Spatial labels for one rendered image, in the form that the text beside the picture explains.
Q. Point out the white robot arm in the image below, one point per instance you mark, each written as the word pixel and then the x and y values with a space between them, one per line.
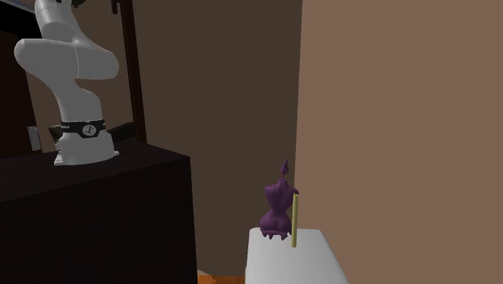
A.
pixel 74 98

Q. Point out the purple figure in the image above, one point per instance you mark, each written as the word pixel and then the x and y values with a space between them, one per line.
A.
pixel 279 208

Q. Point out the yellow stick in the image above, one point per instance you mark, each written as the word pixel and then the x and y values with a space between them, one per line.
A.
pixel 294 220

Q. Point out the white table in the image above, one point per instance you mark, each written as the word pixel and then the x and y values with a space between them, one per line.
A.
pixel 290 263

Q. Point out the dark wooden door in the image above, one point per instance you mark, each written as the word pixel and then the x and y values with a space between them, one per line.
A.
pixel 133 70

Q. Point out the dark robot stand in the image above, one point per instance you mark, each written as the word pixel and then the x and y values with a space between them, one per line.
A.
pixel 98 220

